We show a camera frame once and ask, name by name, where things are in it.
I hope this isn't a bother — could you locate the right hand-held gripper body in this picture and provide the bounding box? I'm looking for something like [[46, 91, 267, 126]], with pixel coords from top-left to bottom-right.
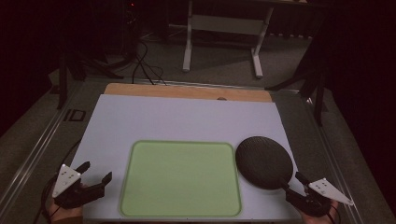
[[285, 177, 355, 218]]

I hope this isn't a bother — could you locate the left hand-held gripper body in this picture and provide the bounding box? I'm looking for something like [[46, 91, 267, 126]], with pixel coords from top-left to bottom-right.
[[51, 163, 106, 209]]

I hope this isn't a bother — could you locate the round black mesh mat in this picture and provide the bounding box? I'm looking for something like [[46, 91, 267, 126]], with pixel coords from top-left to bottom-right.
[[234, 135, 294, 190]]

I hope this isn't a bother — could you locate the person's right hand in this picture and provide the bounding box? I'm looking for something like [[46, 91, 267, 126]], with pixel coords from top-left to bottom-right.
[[299, 199, 339, 224]]

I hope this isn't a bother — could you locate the person's left hand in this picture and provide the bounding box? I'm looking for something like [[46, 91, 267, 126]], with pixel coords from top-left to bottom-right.
[[49, 182, 89, 223]]

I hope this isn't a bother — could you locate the green rectangular tray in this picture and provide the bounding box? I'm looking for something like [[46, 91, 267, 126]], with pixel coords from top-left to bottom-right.
[[119, 140, 243, 218]]

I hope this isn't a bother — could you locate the white table cover sheet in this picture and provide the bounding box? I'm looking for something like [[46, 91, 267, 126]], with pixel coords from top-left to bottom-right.
[[69, 93, 307, 222]]

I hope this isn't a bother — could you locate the black tripod stand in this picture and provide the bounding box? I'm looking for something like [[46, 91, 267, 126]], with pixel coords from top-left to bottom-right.
[[56, 0, 125, 110], [264, 18, 335, 127]]

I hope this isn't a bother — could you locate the black floor bracket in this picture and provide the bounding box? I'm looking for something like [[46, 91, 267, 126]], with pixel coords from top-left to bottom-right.
[[63, 108, 87, 123]]

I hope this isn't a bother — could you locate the white metal desk frame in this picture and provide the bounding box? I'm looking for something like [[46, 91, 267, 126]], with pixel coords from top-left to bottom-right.
[[182, 0, 275, 79]]

